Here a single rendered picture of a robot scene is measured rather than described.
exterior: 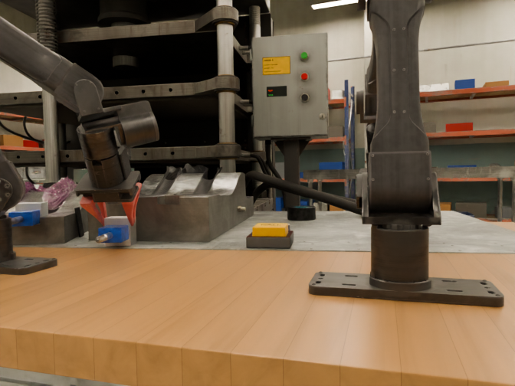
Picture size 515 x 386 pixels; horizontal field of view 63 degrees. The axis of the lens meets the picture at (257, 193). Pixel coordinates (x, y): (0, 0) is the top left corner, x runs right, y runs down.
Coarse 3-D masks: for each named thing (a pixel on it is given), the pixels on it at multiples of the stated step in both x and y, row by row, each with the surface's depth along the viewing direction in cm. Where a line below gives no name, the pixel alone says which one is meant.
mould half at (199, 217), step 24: (144, 192) 108; (168, 192) 107; (192, 192) 106; (216, 192) 105; (240, 192) 113; (144, 216) 85; (168, 216) 84; (192, 216) 84; (216, 216) 89; (240, 216) 112; (144, 240) 86; (168, 240) 85; (192, 240) 84
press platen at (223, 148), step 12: (216, 144) 158; (228, 144) 156; (12, 156) 180; (24, 156) 179; (36, 156) 178; (60, 156) 176; (72, 156) 176; (132, 156) 171; (144, 156) 170; (156, 156) 169; (168, 156) 169; (180, 156) 168; (192, 156) 167; (204, 156) 163; (216, 156) 157; (228, 156) 156; (240, 156) 160; (252, 156) 199; (264, 156) 224; (264, 168) 204
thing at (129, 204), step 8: (136, 184) 80; (112, 192) 73; (136, 192) 77; (96, 200) 74; (104, 200) 74; (112, 200) 74; (120, 200) 74; (128, 200) 74; (136, 200) 80; (128, 208) 76; (128, 216) 78
